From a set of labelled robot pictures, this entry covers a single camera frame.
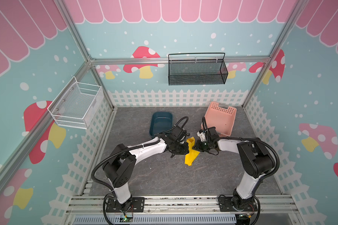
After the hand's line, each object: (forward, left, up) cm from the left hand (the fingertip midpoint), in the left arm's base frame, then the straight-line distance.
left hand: (187, 154), depth 85 cm
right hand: (+9, -4, -7) cm, 12 cm away
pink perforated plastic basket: (+34, -30, -8) cm, 46 cm away
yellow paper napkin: (+4, -4, -8) cm, 10 cm away
